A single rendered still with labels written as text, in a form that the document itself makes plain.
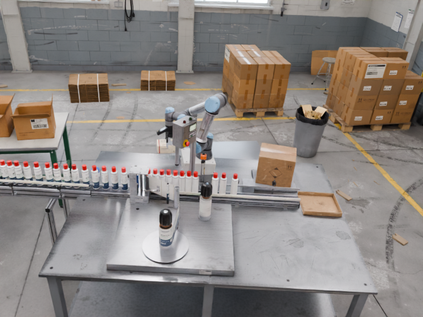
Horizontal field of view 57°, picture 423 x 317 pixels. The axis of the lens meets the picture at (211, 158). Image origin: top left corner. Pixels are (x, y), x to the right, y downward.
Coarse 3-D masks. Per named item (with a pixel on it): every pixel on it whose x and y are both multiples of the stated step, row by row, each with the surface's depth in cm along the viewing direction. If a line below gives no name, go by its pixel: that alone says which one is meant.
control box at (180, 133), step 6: (180, 120) 283; (186, 120) 284; (192, 120) 284; (174, 126) 280; (180, 126) 276; (186, 126) 278; (174, 132) 282; (180, 132) 279; (186, 132) 281; (174, 138) 285; (180, 138) 281; (186, 138) 284; (192, 138) 290; (174, 144) 287; (180, 144) 284
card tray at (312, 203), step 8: (304, 192) 321; (312, 192) 321; (320, 192) 321; (304, 200) 316; (312, 200) 317; (320, 200) 318; (328, 200) 318; (336, 200) 314; (304, 208) 307; (312, 208) 308; (320, 208) 308; (328, 208) 309; (336, 208) 310; (336, 216) 301
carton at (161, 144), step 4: (160, 140) 347; (164, 140) 347; (160, 144) 341; (164, 144) 342; (160, 148) 340; (164, 148) 341; (168, 148) 341; (172, 148) 342; (160, 152) 342; (164, 152) 343; (168, 152) 343; (172, 152) 344
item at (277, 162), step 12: (264, 144) 334; (264, 156) 317; (276, 156) 318; (288, 156) 319; (264, 168) 321; (276, 168) 319; (288, 168) 316; (264, 180) 327; (276, 180) 324; (288, 180) 322
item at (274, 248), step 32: (96, 160) 348; (128, 160) 351; (160, 160) 355; (224, 160) 362; (256, 160) 366; (256, 192) 322; (288, 192) 325; (64, 224) 275; (96, 224) 277; (256, 224) 288; (288, 224) 290; (320, 224) 293; (64, 256) 249; (96, 256) 251; (256, 256) 260; (288, 256) 262; (320, 256) 264; (352, 256) 266; (256, 288) 239; (288, 288) 239; (320, 288) 240; (352, 288) 242
